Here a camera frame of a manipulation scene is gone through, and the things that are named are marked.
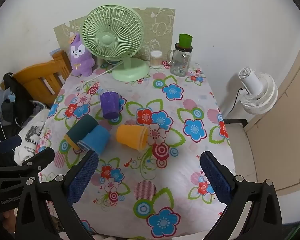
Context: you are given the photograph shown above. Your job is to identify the black power cable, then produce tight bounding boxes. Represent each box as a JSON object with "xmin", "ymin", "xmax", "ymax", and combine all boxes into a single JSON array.
[{"xmin": 222, "ymin": 87, "xmax": 244, "ymax": 118}]

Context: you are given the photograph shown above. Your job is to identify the orange cup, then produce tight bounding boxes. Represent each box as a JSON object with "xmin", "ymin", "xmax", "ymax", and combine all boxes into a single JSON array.
[{"xmin": 116, "ymin": 124, "xmax": 149, "ymax": 152}]

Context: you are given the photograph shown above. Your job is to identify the white fan cable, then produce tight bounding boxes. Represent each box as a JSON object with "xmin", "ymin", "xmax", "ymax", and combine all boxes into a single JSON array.
[{"xmin": 86, "ymin": 65, "xmax": 123, "ymax": 83}]

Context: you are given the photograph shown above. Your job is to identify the purple cup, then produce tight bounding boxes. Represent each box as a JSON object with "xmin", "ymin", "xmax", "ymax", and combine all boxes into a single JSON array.
[{"xmin": 99, "ymin": 91, "xmax": 121, "ymax": 120}]

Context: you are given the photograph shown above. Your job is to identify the white fan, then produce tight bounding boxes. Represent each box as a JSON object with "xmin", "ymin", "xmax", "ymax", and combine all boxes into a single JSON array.
[{"xmin": 237, "ymin": 67, "xmax": 278, "ymax": 114}]

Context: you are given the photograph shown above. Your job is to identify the blue cup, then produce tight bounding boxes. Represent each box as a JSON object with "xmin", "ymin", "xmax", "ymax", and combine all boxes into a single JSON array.
[{"xmin": 78, "ymin": 125, "xmax": 111, "ymax": 155}]

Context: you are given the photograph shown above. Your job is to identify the dark clothes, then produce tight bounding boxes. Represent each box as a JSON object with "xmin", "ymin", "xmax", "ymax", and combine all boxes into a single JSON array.
[{"xmin": 0, "ymin": 72, "xmax": 40, "ymax": 167}]

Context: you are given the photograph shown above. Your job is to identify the beige cartoon print board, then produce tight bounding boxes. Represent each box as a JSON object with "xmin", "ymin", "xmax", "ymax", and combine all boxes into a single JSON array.
[{"xmin": 53, "ymin": 6, "xmax": 176, "ymax": 63}]

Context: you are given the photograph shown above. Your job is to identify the person's left hand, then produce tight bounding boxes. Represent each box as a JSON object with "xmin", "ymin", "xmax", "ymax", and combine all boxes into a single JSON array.
[{"xmin": 0, "ymin": 209, "xmax": 17, "ymax": 233}]

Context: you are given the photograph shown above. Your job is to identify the green desk fan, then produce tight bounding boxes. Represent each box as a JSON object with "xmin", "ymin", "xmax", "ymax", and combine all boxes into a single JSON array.
[{"xmin": 81, "ymin": 4, "xmax": 150, "ymax": 82}]

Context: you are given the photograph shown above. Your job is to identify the wooden chair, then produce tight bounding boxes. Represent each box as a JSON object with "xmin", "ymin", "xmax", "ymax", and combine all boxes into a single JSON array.
[{"xmin": 13, "ymin": 50, "xmax": 73, "ymax": 108}]

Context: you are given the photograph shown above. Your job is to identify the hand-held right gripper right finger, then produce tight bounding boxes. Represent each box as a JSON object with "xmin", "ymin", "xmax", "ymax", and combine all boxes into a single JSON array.
[{"xmin": 200, "ymin": 151, "xmax": 283, "ymax": 240}]

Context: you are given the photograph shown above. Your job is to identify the clear glass jar with handle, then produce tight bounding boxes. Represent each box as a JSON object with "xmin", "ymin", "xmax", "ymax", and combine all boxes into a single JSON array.
[{"xmin": 168, "ymin": 43, "xmax": 193, "ymax": 77}]

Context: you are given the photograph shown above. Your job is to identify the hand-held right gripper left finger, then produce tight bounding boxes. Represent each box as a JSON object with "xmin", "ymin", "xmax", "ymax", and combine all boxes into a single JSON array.
[{"xmin": 15, "ymin": 151, "xmax": 100, "ymax": 240}]

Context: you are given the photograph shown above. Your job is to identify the green cup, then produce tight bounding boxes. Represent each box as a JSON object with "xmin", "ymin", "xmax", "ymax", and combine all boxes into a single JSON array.
[{"xmin": 178, "ymin": 34, "xmax": 193, "ymax": 49}]

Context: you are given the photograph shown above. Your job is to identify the white printed shirt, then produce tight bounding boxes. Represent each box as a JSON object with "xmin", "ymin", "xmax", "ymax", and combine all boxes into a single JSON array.
[{"xmin": 14, "ymin": 110, "xmax": 53, "ymax": 165}]

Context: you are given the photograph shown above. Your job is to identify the floral tablecloth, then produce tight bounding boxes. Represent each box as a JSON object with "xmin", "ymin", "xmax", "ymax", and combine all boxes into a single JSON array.
[{"xmin": 37, "ymin": 62, "xmax": 237, "ymax": 239}]

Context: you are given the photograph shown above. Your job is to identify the dark teal cup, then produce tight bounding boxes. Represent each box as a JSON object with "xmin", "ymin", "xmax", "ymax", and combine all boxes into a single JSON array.
[{"xmin": 66, "ymin": 115, "xmax": 99, "ymax": 147}]

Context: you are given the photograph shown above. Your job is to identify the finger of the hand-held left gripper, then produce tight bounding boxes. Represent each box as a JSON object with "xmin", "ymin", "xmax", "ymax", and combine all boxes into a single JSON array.
[{"xmin": 0, "ymin": 147, "xmax": 55, "ymax": 180}]

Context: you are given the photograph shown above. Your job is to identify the purple plush toy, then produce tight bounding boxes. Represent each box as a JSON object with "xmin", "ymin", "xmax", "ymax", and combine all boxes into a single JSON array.
[{"xmin": 69, "ymin": 32, "xmax": 95, "ymax": 77}]

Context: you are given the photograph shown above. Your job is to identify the cotton swab container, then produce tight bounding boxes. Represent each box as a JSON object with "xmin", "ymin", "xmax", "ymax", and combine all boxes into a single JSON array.
[{"xmin": 150, "ymin": 51, "xmax": 163, "ymax": 68}]

